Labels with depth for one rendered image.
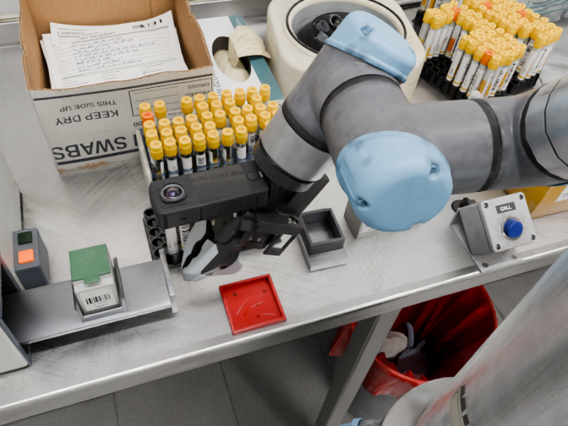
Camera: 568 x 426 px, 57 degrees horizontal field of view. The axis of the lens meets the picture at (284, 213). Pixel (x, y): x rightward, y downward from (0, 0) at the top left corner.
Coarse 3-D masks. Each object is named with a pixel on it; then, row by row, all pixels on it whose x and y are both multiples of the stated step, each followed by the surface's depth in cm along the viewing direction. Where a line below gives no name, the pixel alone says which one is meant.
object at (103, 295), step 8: (112, 272) 58; (104, 280) 56; (112, 280) 56; (80, 288) 55; (88, 288) 55; (96, 288) 56; (104, 288) 56; (112, 288) 57; (80, 296) 56; (88, 296) 56; (96, 296) 57; (104, 296) 57; (112, 296) 58; (80, 304) 57; (88, 304) 57; (96, 304) 58; (104, 304) 58; (112, 304) 59; (120, 304) 59; (88, 312) 58
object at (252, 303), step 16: (224, 288) 67; (240, 288) 67; (256, 288) 68; (272, 288) 67; (224, 304) 65; (240, 304) 66; (256, 304) 66; (272, 304) 66; (240, 320) 65; (256, 320) 65; (272, 320) 64
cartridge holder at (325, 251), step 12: (300, 216) 71; (312, 216) 72; (324, 216) 73; (312, 228) 73; (324, 228) 73; (336, 228) 71; (300, 240) 72; (312, 240) 72; (324, 240) 72; (336, 240) 69; (312, 252) 70; (324, 252) 70; (336, 252) 71; (312, 264) 69; (324, 264) 69; (336, 264) 70
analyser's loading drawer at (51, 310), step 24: (144, 264) 64; (48, 288) 61; (72, 288) 58; (120, 288) 58; (144, 288) 62; (168, 288) 60; (24, 312) 59; (48, 312) 59; (72, 312) 59; (96, 312) 59; (120, 312) 60; (144, 312) 60; (24, 336) 57; (48, 336) 58
